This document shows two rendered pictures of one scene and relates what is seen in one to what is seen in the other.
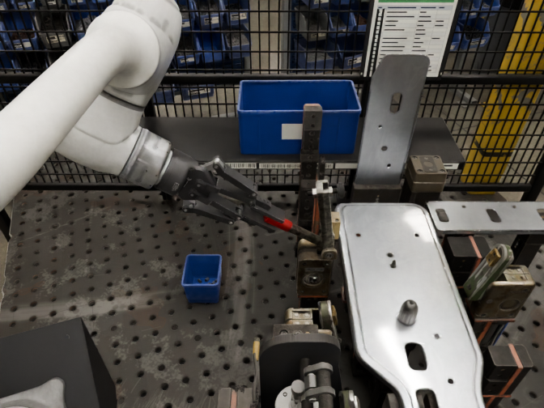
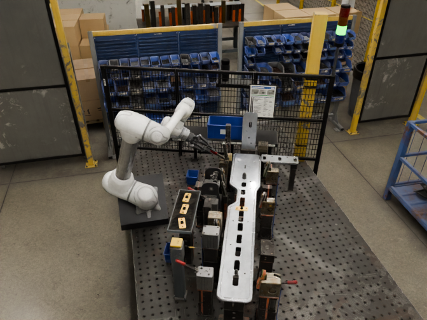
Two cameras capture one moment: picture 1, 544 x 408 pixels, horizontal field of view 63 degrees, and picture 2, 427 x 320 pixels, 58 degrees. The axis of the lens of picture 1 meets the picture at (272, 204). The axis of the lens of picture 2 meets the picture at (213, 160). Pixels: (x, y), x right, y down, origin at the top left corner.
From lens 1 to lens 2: 2.08 m
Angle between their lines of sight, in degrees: 9
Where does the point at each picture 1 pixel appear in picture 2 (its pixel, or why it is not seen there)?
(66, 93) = (177, 119)
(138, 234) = (170, 165)
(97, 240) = (156, 166)
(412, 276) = (249, 170)
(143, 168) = (183, 135)
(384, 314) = (238, 176)
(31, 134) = (173, 125)
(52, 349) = (155, 180)
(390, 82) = (248, 119)
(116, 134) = (179, 127)
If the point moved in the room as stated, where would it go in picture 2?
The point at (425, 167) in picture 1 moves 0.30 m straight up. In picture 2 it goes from (262, 144) to (264, 110)
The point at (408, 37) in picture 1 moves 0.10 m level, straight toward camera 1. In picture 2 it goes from (261, 105) to (258, 110)
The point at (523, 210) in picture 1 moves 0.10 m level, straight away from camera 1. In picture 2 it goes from (289, 158) to (297, 153)
